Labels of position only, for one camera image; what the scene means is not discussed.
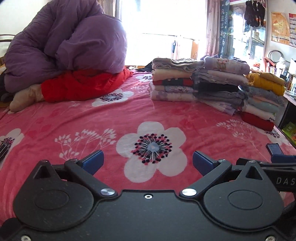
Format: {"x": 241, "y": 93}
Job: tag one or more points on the striped black cloth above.
{"x": 3, "y": 149}

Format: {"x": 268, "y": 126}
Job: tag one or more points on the beige cloth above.
{"x": 25, "y": 98}

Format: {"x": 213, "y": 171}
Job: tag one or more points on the map wall poster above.
{"x": 279, "y": 27}

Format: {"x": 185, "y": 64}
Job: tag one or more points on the person's dark clothing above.
{"x": 290, "y": 222}

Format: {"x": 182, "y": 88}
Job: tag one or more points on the purple duvet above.
{"x": 67, "y": 39}

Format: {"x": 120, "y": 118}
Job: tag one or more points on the pile of folded clothes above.
{"x": 215, "y": 88}

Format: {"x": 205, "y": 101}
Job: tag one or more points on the bookshelf with books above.
{"x": 281, "y": 71}

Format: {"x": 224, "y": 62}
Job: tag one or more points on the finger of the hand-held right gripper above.
{"x": 274, "y": 148}
{"x": 245, "y": 161}

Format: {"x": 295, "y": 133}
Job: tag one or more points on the glass cabinet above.
{"x": 248, "y": 44}

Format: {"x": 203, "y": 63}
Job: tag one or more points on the pink curtain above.
{"x": 212, "y": 25}

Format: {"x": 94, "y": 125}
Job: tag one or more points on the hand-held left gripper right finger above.
{"x": 203, "y": 162}

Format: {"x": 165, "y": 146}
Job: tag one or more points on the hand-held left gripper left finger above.
{"x": 93, "y": 161}

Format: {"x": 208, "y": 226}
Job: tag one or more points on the red wall chart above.
{"x": 292, "y": 30}

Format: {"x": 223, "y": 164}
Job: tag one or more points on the wooden headboard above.
{"x": 7, "y": 38}

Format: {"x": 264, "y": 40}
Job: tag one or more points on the dark hanging banner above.
{"x": 224, "y": 27}

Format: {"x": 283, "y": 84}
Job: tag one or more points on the red blanket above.
{"x": 85, "y": 85}

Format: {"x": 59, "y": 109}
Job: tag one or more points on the black desk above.
{"x": 285, "y": 109}

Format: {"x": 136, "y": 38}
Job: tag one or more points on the green box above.
{"x": 290, "y": 131}

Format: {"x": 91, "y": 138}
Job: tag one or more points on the hanging black gloves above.
{"x": 254, "y": 14}

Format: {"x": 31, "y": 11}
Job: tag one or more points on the pink floral blanket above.
{"x": 92, "y": 120}

